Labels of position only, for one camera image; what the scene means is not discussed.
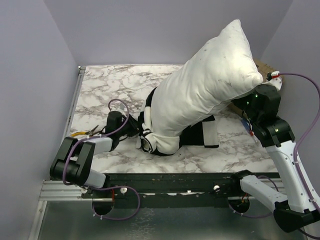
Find blue handled screwdriver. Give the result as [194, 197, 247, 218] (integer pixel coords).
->
[241, 118, 259, 145]

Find tan plastic toolbox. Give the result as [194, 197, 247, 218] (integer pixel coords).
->
[227, 57, 285, 116]

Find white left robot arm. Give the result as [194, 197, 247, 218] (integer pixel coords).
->
[49, 111, 139, 198]

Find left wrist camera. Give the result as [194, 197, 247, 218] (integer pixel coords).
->
[105, 110, 129, 135]

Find black and white checkered pillowcase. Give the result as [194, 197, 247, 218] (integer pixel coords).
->
[135, 90, 219, 157]

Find white pillow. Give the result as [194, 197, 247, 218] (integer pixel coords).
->
[151, 19, 263, 136]

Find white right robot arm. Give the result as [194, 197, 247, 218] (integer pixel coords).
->
[229, 93, 320, 233]

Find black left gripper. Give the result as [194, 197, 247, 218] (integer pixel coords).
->
[117, 113, 147, 137]

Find black front mounting rail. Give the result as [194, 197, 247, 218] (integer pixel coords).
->
[49, 170, 268, 210]

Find aluminium left side rail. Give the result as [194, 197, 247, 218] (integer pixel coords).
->
[53, 65, 87, 173]

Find yellow handled pliers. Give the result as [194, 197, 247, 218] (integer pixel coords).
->
[70, 125, 105, 139]

